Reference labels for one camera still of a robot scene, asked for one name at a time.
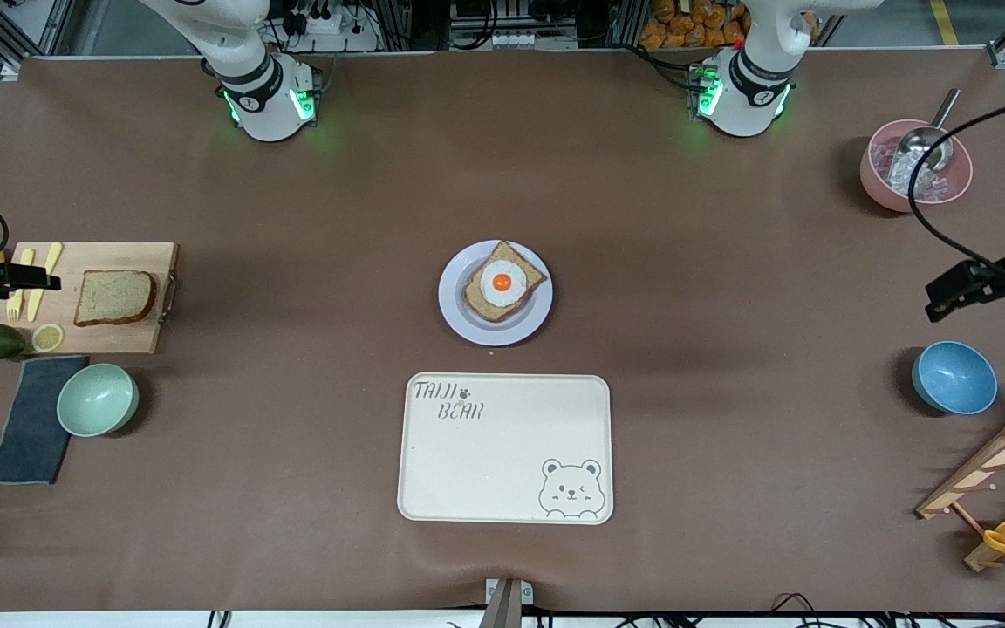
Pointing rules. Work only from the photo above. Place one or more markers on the brown bread slice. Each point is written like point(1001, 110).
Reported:
point(114, 296)
point(476, 302)

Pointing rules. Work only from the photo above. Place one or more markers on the metal scoop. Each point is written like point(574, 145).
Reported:
point(926, 144)

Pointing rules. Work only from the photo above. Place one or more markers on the blue bowl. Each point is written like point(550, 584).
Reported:
point(954, 378)

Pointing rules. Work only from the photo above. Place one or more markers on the lemon slice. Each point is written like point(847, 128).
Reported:
point(47, 337)

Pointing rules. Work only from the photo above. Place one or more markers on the white round plate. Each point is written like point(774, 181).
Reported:
point(502, 335)

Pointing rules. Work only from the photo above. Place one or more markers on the mint green bowl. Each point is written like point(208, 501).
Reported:
point(97, 399)

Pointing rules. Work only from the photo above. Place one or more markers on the wooden cup rack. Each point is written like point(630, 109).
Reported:
point(991, 458)

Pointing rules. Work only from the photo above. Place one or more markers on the yellow plastic knife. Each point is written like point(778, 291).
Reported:
point(38, 301)

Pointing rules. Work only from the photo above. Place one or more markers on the wooden cutting board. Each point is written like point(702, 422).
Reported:
point(119, 340)

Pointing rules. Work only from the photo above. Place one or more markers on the dark grey cloth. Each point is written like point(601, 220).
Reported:
point(31, 419)

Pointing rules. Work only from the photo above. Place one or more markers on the brown table mat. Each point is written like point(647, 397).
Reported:
point(293, 218)

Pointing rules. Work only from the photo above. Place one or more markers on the orange bread rolls pile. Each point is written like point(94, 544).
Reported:
point(686, 26)

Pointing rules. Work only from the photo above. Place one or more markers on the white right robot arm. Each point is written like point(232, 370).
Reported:
point(267, 118)

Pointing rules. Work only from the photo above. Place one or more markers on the cream bear print tray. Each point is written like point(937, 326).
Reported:
point(502, 462)

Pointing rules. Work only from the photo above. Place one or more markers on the clear ice cube pile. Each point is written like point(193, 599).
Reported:
point(917, 180)

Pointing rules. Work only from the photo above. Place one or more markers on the yellow plastic fork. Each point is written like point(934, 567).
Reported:
point(16, 305)

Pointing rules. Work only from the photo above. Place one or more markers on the pink bowl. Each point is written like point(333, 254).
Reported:
point(878, 187)

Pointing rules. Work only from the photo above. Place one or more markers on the fried egg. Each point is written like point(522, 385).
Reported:
point(502, 282)

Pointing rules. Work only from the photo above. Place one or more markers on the white power strip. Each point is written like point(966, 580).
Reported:
point(328, 24)

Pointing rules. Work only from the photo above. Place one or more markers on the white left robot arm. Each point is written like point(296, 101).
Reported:
point(742, 118)

